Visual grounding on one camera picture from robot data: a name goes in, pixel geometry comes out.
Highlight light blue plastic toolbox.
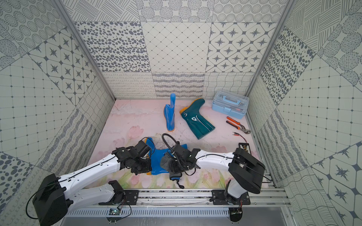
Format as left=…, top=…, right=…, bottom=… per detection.
left=212, top=90, right=249, bottom=119

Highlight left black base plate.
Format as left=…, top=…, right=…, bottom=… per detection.
left=98, top=189, right=139, bottom=206

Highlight orange handled pliers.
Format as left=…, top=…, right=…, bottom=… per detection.
left=226, top=116, right=251, bottom=134

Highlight red black cable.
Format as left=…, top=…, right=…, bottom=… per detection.
left=232, top=132, right=249, bottom=145

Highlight grey blue microfibre cloth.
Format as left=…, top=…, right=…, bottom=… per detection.
left=160, top=152, right=185, bottom=189

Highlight blue rubber boot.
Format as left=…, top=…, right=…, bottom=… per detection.
left=145, top=137, right=170, bottom=175
left=164, top=93, right=176, bottom=131

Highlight green rubber boot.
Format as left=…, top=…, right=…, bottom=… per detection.
left=180, top=98, right=215, bottom=140

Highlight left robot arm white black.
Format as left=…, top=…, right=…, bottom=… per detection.
left=28, top=137, right=154, bottom=226

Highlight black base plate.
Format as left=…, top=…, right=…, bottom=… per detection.
left=98, top=189, right=139, bottom=206
left=209, top=190, right=251, bottom=205

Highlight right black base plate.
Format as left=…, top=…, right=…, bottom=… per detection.
left=209, top=190, right=251, bottom=205

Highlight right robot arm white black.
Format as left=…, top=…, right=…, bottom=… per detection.
left=161, top=133, right=265, bottom=199

